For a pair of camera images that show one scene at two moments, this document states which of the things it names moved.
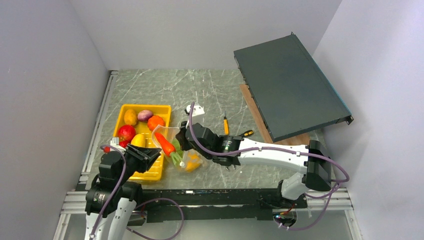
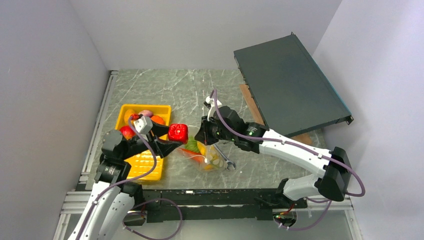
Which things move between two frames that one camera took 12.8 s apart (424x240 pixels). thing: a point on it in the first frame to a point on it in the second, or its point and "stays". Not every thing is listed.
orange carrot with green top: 168,149 to 196,156
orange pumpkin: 154,121 stays
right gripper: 180,136 to 203,134
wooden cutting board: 299,139 stays
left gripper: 145,156 to 161,147
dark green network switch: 292,96 stays
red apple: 126,133 stays
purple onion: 144,115 stays
